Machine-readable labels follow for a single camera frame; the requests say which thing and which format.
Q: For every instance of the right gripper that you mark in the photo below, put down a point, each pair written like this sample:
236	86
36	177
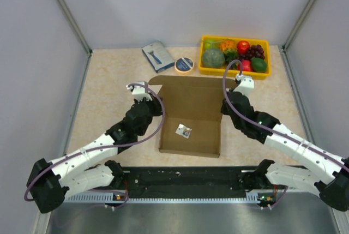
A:
223	108

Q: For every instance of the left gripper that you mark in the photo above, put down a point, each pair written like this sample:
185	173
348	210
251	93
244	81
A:
155	103

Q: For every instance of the small clear plastic bag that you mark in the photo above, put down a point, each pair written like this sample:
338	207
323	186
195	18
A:
183	131

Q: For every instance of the brown cardboard box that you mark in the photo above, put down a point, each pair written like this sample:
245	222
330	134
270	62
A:
195	102

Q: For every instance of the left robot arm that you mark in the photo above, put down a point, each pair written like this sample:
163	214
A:
47	185

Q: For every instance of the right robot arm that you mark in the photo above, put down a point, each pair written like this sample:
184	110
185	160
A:
322	174

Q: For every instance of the razor package box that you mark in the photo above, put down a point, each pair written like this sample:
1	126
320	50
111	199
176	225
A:
158	57

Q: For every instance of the red apple in front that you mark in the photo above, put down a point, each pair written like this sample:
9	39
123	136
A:
246	66

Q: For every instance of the red apple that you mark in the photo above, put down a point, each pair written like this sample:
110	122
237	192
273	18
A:
246	66
242	47

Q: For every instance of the green avocado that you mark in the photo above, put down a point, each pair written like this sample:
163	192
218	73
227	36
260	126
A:
258	65

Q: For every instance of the yellow plastic tray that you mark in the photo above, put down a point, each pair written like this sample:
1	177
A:
235	68

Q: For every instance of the green netted melon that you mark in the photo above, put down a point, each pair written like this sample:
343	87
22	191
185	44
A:
213	58

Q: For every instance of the dark purple grape bunch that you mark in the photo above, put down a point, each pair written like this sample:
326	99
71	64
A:
253	51

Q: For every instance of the red apple at back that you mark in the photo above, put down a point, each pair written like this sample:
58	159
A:
242	47

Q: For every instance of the orange pineapple with leaves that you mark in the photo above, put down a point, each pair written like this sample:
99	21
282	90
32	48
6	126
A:
229	49

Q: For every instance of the yellow tape roll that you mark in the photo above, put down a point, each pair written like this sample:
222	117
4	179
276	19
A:
184	66

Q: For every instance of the green apple with stem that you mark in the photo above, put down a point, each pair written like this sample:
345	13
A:
211	43

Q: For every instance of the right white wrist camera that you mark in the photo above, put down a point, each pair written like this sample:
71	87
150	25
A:
245	84

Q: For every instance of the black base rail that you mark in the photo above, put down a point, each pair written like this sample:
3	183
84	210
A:
222	184

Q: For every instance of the left aluminium frame post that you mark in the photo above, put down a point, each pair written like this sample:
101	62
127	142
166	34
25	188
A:
74	26

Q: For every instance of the aluminium frame post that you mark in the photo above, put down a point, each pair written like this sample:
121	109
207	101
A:
74	26
298	24

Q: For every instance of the right aluminium frame post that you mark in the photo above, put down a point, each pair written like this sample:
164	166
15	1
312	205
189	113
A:
298	24

